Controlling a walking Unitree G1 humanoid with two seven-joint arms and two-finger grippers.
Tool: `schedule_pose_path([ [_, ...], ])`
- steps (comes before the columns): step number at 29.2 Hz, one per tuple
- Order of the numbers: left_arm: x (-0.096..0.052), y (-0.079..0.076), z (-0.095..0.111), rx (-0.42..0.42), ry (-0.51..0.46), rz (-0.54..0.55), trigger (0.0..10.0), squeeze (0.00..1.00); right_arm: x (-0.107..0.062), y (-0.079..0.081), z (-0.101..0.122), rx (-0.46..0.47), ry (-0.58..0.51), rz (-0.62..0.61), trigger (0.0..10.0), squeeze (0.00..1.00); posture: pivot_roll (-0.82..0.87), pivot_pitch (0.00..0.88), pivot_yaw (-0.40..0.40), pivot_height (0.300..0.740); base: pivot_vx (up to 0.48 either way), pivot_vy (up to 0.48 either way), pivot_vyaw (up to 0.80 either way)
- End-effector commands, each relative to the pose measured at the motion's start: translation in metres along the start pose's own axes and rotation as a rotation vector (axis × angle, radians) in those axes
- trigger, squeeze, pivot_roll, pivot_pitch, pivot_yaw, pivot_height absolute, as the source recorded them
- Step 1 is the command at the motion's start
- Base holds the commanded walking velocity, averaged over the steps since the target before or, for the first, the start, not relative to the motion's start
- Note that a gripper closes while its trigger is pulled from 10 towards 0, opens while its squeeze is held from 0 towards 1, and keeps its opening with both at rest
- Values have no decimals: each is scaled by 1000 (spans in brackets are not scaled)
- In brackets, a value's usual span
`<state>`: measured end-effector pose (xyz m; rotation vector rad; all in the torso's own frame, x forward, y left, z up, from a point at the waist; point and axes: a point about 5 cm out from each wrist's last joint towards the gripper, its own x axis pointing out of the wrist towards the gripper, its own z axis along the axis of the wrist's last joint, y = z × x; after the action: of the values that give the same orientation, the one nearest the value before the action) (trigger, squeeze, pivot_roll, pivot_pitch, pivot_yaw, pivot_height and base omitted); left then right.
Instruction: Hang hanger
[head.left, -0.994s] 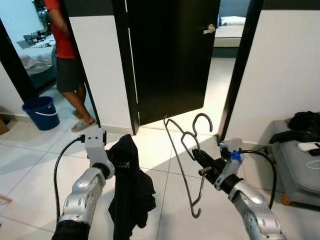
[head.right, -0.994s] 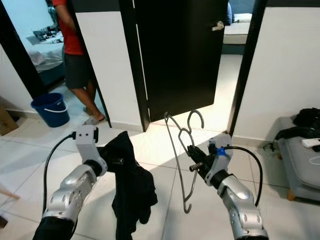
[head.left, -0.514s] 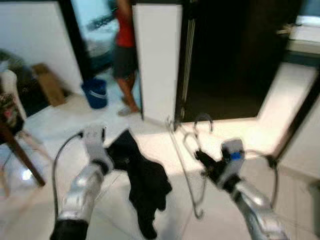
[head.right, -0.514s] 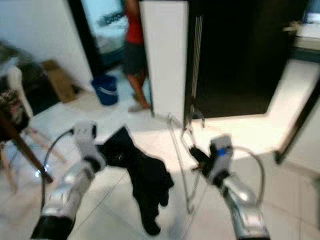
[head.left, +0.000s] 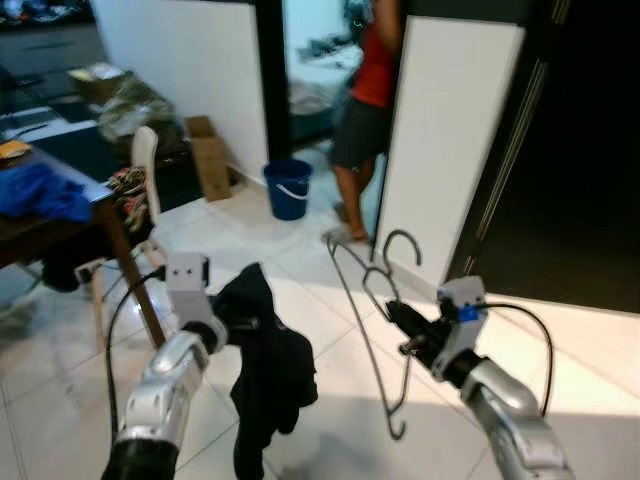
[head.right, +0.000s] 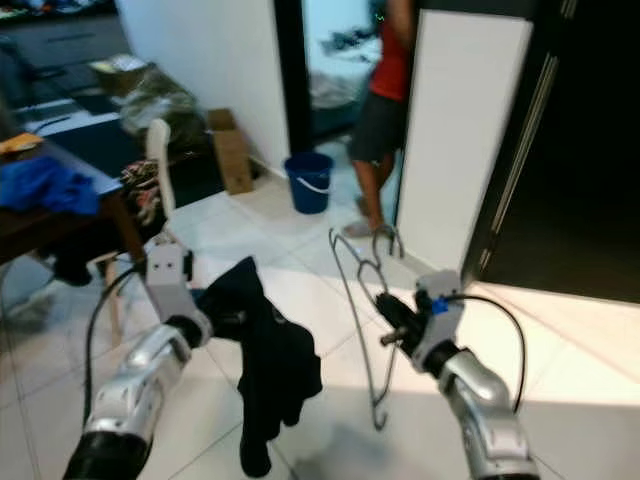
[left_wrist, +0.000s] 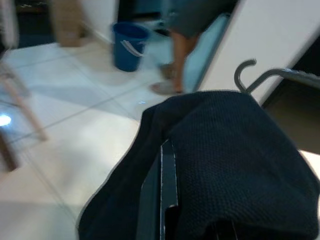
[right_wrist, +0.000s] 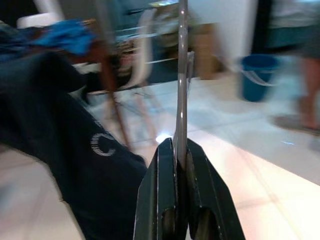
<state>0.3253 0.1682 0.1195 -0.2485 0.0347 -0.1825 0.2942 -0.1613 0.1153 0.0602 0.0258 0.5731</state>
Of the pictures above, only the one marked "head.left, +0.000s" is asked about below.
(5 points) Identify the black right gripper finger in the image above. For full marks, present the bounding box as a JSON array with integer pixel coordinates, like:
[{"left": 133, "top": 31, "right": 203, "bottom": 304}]
[
  {"left": 390, "top": 298, "right": 436, "bottom": 337},
  {"left": 385, "top": 304, "right": 431, "bottom": 343}
]

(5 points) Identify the dark grey hanger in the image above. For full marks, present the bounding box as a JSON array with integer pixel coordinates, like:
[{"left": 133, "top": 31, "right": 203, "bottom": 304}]
[{"left": 325, "top": 228, "right": 423, "bottom": 441}]

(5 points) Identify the black t-shirt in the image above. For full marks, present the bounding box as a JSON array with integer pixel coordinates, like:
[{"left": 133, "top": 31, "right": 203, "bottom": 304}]
[{"left": 212, "top": 262, "right": 319, "bottom": 480}]

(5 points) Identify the blue plastic bucket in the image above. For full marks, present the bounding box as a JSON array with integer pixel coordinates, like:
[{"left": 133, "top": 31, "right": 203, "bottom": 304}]
[{"left": 263, "top": 158, "right": 314, "bottom": 221}]

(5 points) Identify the brown cardboard box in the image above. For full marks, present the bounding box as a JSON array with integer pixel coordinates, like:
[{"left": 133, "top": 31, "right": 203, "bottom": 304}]
[{"left": 185, "top": 115, "right": 233, "bottom": 203}]

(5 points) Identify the red black patterned cloth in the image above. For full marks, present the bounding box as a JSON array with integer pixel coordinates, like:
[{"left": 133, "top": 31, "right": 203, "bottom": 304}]
[{"left": 105, "top": 165, "right": 151, "bottom": 236}]

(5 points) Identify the white plastic chair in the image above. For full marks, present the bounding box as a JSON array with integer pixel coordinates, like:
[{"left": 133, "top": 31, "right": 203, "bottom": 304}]
[{"left": 85, "top": 125, "right": 173, "bottom": 346}]

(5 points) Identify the dark wooden table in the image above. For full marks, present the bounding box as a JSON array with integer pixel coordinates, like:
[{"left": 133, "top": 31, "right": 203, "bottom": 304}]
[{"left": 0, "top": 140, "right": 166, "bottom": 346}]

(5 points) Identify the blue cloth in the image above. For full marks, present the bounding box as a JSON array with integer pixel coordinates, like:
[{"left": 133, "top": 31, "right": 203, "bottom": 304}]
[{"left": 0, "top": 162, "right": 93, "bottom": 223}]

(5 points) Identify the black doorway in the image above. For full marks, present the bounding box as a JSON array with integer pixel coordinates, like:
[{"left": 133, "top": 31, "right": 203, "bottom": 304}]
[{"left": 252, "top": 0, "right": 296, "bottom": 161}]

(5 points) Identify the person in red shirt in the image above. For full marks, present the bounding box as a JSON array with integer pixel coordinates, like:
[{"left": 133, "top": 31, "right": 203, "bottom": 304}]
[{"left": 322, "top": 0, "right": 406, "bottom": 246}]

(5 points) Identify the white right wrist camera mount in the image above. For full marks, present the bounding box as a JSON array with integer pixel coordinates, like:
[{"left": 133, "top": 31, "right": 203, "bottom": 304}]
[{"left": 437, "top": 277, "right": 489, "bottom": 351}]

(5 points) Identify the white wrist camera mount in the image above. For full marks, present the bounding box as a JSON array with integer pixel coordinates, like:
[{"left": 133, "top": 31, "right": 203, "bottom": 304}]
[
  {"left": 163, "top": 252, "right": 211, "bottom": 326},
  {"left": 437, "top": 277, "right": 489, "bottom": 351}
]

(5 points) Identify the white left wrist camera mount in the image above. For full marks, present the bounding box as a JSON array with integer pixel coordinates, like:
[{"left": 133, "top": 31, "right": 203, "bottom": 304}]
[{"left": 163, "top": 252, "right": 211, "bottom": 326}]

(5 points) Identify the black door with metal handle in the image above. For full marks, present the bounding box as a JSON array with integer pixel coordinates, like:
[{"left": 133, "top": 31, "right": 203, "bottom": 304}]
[{"left": 455, "top": 0, "right": 640, "bottom": 311}]

